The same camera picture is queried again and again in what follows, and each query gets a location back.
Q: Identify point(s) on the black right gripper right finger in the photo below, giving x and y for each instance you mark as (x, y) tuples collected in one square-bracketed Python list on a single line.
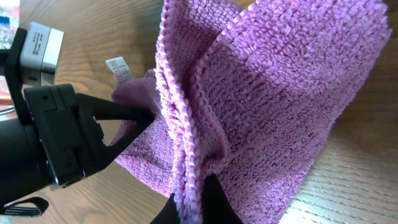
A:
[(215, 204)]

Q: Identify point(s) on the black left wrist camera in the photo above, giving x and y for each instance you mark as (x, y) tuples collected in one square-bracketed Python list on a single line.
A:
[(32, 60)]

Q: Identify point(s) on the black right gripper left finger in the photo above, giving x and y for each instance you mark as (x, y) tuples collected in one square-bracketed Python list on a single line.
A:
[(169, 213)]

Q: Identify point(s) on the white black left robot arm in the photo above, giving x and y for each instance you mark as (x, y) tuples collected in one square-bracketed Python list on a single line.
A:
[(24, 167)]

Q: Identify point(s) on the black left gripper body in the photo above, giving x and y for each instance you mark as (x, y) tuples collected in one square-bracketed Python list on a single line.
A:
[(67, 126)]

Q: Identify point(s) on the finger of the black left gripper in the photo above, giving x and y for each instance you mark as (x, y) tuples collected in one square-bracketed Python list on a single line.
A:
[(107, 110), (109, 153)]

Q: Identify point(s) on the purple microfiber cloth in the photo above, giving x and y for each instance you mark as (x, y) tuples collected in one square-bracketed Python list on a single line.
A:
[(249, 95)]

